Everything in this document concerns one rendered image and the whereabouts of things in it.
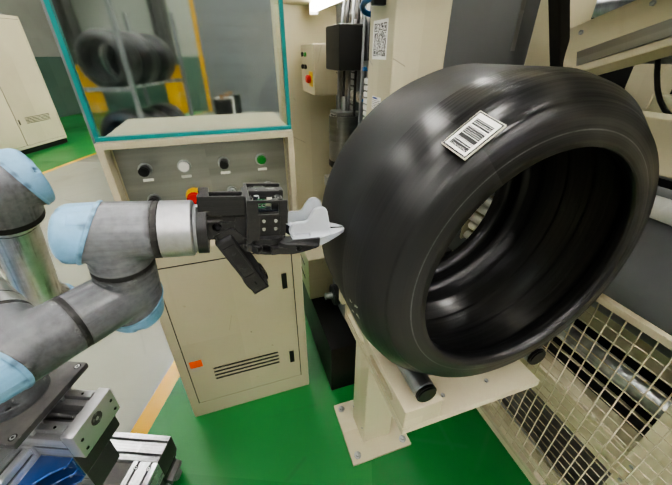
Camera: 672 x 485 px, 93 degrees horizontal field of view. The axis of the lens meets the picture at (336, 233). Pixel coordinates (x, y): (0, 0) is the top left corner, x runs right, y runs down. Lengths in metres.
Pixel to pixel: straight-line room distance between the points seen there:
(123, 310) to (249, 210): 0.21
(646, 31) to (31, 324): 1.03
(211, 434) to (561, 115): 1.69
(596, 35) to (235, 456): 1.79
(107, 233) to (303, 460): 1.36
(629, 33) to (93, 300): 0.98
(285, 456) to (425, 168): 1.44
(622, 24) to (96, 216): 0.93
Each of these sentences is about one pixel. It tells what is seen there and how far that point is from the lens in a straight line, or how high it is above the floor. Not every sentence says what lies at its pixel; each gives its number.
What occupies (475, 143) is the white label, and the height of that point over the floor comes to 1.39.
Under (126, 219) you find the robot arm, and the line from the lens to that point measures 0.45.
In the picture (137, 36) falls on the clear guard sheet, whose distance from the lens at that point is 1.08.
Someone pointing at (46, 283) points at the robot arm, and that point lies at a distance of 1.00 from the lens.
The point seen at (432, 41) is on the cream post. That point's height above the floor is 1.51.
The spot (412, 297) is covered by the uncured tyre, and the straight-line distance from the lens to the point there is 0.47.
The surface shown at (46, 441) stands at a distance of 1.18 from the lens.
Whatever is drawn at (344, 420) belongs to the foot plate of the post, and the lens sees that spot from 1.70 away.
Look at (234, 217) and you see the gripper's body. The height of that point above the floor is 1.29.
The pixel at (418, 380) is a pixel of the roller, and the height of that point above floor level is 0.92.
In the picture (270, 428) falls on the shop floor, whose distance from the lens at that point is 1.72.
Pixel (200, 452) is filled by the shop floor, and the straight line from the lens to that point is 1.75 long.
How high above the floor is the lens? 1.49
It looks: 30 degrees down
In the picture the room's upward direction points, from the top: straight up
